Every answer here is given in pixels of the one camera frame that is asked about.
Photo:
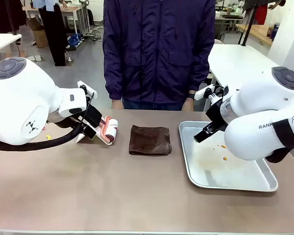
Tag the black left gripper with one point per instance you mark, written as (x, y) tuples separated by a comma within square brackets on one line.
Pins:
[(93, 115)]

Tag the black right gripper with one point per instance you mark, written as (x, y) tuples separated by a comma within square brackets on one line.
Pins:
[(216, 115)]

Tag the pink white lint roller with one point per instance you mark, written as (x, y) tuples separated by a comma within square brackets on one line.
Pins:
[(111, 129)]

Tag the brown cloth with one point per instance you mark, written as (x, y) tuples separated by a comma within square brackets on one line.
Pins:
[(149, 140)]

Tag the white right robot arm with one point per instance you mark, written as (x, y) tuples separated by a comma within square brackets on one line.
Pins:
[(254, 117)]

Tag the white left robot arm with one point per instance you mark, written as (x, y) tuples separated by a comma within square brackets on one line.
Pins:
[(19, 102)]

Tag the person's right hand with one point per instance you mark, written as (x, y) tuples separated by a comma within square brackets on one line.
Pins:
[(117, 104)]

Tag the person's left hand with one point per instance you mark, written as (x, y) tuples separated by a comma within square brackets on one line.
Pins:
[(188, 105)]

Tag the white folded stand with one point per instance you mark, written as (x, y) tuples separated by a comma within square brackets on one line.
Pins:
[(101, 138)]

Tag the metal tray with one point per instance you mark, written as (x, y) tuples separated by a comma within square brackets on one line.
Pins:
[(210, 171)]

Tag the black wristwatch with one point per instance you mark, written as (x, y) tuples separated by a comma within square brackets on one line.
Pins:
[(192, 95)]

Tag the yellow paper scrap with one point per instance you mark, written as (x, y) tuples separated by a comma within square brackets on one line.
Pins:
[(48, 137)]

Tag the blue plastic bag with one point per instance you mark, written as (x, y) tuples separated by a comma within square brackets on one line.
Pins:
[(76, 40)]

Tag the large white table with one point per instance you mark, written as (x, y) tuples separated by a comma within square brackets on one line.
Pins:
[(235, 61)]

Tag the person in black trousers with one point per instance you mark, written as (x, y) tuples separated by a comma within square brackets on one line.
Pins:
[(55, 36)]

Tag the person in purple jacket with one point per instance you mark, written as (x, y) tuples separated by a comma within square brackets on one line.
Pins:
[(156, 54)]

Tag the cardboard box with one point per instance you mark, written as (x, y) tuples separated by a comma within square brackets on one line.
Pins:
[(40, 36)]

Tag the wooden top desk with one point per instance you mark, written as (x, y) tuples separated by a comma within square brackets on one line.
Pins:
[(71, 11)]

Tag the wooden workbench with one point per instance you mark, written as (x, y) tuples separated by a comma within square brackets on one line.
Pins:
[(258, 33)]

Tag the black pole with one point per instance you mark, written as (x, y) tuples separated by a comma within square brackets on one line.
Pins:
[(247, 27)]

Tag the white side table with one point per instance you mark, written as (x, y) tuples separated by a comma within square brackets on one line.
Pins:
[(2, 41)]

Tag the blue bottle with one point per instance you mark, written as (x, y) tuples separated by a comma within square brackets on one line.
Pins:
[(275, 31)]

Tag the person in red top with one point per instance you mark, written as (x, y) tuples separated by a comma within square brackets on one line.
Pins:
[(262, 12)]

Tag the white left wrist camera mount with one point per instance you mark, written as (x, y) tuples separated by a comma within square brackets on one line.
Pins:
[(84, 88)]

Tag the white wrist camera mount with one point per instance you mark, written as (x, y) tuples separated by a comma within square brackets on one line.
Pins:
[(203, 91), (84, 88)]

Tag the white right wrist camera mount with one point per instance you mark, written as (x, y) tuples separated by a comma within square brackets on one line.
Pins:
[(203, 91)]

